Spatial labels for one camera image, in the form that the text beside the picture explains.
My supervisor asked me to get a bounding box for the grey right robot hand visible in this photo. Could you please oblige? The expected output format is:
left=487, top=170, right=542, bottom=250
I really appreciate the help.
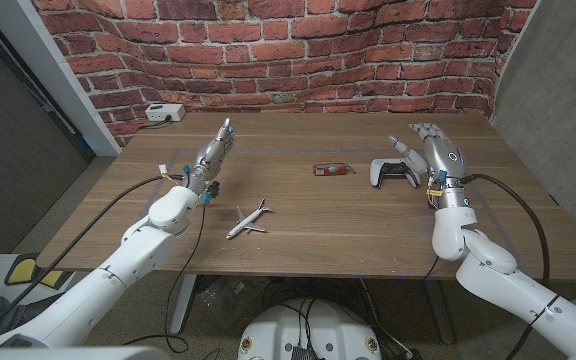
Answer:
left=387, top=122, right=471, bottom=210

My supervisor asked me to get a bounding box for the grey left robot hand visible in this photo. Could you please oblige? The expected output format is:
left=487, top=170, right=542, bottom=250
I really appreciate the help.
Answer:
left=186, top=117, right=237, bottom=197

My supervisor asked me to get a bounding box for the white black game controller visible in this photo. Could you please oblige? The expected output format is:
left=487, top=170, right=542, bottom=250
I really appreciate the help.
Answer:
left=369, top=157, right=422, bottom=190

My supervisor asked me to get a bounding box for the white toy airplane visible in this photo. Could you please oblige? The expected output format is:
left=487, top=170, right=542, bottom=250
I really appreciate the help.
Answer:
left=225, top=198, right=273, bottom=240

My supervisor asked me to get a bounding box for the white power strip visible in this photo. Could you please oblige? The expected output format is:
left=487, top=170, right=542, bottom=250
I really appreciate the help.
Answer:
left=144, top=103, right=187, bottom=123

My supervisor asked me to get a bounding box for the red utility knife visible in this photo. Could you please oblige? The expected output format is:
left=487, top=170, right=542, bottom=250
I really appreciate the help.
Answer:
left=312, top=162, right=356, bottom=177

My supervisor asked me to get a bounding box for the red brick print backdrop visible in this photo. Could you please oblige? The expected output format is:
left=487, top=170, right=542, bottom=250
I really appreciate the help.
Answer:
left=30, top=0, right=539, bottom=149

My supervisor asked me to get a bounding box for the clear plastic bag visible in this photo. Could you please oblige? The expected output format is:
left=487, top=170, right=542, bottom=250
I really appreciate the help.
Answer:
left=197, top=277, right=269, bottom=326

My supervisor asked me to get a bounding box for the grey metal table leg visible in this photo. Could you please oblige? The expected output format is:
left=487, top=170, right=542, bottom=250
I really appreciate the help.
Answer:
left=422, top=279, right=455, bottom=345
left=170, top=273, right=199, bottom=335

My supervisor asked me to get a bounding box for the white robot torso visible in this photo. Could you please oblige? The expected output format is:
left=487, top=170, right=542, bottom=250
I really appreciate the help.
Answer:
left=237, top=298, right=383, bottom=360

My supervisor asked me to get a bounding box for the yellow black foot pedal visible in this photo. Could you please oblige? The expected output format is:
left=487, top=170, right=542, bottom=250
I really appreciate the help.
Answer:
left=0, top=253, right=77, bottom=301

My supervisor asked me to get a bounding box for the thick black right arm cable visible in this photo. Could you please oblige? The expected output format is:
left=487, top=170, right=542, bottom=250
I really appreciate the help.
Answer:
left=457, top=172, right=552, bottom=360

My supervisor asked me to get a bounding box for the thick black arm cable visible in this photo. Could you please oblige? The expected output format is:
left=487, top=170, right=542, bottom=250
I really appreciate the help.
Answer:
left=0, top=173, right=189, bottom=347
left=457, top=172, right=552, bottom=360

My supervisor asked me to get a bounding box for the black power strip cord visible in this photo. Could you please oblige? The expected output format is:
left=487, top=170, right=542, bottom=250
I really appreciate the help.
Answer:
left=140, top=115, right=172, bottom=130

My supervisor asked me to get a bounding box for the thin black left wrist cable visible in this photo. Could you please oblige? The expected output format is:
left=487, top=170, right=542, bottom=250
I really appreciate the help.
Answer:
left=122, top=202, right=208, bottom=354

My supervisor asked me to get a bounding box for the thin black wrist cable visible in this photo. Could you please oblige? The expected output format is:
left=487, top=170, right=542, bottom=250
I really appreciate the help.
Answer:
left=122, top=202, right=208, bottom=354
left=423, top=255, right=440, bottom=281

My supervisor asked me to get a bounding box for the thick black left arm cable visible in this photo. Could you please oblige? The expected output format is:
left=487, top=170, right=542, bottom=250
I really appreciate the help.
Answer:
left=0, top=173, right=189, bottom=347

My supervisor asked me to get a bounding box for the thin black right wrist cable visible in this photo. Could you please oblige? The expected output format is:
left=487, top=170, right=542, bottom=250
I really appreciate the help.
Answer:
left=423, top=255, right=440, bottom=281

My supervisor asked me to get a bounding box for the white door frame post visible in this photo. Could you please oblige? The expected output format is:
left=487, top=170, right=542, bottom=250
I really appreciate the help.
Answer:
left=0, top=0, right=122, bottom=157

